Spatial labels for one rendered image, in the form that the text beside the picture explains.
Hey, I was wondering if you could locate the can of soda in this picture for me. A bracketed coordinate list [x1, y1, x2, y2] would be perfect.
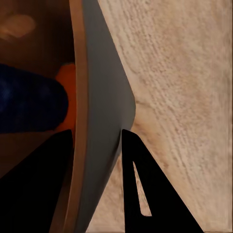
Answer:
[55, 61, 77, 155]
[0, 64, 68, 134]

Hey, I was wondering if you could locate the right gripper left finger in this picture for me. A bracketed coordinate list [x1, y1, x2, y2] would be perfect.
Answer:
[0, 129, 73, 233]

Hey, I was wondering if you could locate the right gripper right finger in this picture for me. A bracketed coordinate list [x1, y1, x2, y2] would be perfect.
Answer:
[122, 129, 203, 233]

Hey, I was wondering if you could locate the trash can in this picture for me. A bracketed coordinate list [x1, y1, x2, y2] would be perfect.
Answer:
[0, 0, 136, 233]

